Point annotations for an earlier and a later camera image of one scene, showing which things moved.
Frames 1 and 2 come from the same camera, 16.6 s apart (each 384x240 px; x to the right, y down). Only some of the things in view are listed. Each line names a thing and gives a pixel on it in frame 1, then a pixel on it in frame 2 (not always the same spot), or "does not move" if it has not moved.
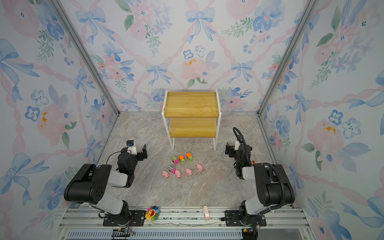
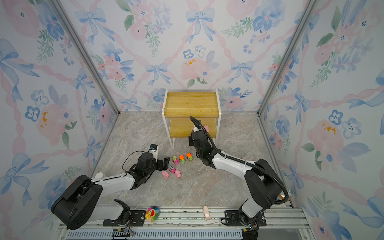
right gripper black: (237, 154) → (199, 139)
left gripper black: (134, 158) → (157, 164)
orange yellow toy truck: (189, 156) does not move
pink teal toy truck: (171, 169) does not move
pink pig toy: (165, 174) does not move
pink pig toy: (178, 173) does not move
